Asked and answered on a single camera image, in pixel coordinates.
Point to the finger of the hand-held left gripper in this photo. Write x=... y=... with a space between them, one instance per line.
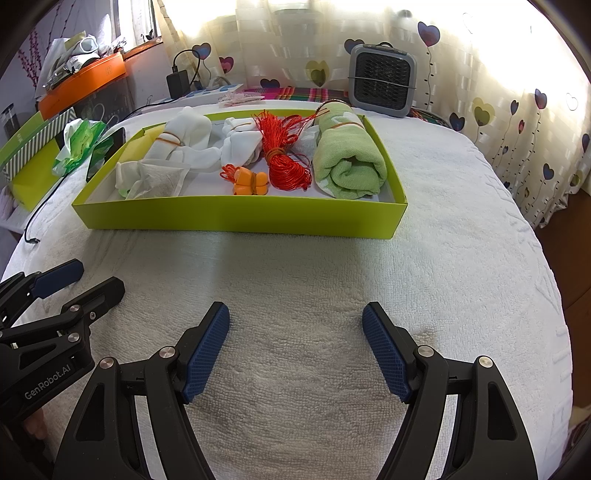
x=108 y=288
x=57 y=277

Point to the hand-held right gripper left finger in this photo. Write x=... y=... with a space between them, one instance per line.
x=205 y=355

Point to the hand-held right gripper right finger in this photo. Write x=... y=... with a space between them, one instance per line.
x=388 y=355

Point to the clear plastic bag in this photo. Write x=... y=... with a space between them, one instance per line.
x=157 y=180

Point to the lime green box tray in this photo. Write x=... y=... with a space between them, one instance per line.
x=231 y=217

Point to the large white sock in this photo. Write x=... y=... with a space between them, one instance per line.
x=187 y=129

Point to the small knotted white sock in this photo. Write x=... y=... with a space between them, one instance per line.
x=240 y=138

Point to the white tissue paper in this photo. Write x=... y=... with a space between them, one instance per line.
x=7 y=203

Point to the lime green carton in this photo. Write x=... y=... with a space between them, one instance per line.
x=34 y=189

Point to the white textured bed blanket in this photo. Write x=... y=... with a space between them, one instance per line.
x=323 y=277

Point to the black smartphone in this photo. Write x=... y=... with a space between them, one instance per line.
x=104 y=154

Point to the green white plastic bag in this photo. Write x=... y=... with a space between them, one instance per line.
x=78 y=143

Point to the green striped box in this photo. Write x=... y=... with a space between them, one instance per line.
x=32 y=143

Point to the dark jar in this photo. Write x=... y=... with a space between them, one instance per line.
x=9 y=120

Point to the dark glass tank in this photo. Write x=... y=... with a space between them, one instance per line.
x=106 y=101

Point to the orange box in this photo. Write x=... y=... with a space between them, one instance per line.
x=83 y=83

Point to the rolled green towel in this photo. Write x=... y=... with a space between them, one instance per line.
x=346 y=157

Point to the black charger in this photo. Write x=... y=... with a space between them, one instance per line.
x=178 y=84

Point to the pink decorative branches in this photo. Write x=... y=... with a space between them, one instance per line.
x=32 y=60

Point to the pile of white packaging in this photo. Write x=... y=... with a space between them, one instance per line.
x=69 y=53

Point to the white blue power strip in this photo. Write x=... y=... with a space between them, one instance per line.
x=217 y=91

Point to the pink hair clip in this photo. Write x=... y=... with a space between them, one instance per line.
x=240 y=98

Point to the window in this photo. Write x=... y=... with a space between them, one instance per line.
x=138 y=23

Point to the grey fan heater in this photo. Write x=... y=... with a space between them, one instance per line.
x=381 y=78

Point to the heart print curtain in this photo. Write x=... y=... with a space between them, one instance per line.
x=485 y=69

